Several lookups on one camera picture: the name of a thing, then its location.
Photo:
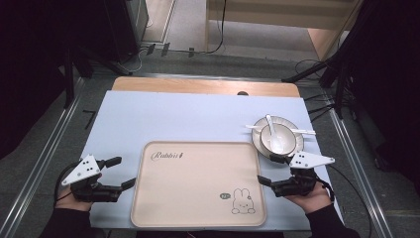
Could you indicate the white chopstick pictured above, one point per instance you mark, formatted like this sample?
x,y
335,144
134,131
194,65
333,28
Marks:
x,y
254,126
305,133

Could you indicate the person's right hand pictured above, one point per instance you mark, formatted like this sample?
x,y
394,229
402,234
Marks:
x,y
308,201

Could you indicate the black stand legs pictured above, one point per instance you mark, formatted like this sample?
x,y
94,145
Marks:
x,y
99,62
330,69

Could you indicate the white ceramic spoon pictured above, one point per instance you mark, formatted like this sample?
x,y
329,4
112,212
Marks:
x,y
275,140

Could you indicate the light blue table mat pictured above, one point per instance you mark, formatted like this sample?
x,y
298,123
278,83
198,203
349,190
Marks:
x,y
171,119

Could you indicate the person's left hand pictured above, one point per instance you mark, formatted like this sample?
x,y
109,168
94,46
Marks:
x,y
71,203

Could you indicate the beige tray with rabbit print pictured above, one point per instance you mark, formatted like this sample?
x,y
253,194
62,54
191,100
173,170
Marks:
x,y
198,185

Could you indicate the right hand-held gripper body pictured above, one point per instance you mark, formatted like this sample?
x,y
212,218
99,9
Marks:
x,y
302,178

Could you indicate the metal floor rail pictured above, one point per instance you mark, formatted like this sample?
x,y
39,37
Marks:
x,y
36,168
360,168

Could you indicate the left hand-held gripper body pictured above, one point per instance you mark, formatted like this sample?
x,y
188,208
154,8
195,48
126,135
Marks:
x,y
86,172

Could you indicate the black curtain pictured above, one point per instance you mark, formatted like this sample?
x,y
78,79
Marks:
x,y
389,82
49,49

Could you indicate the light wooden furniture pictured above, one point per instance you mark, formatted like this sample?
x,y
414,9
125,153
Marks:
x,y
280,13

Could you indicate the white bowl with gold rim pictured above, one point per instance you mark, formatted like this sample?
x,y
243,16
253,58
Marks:
x,y
287,139

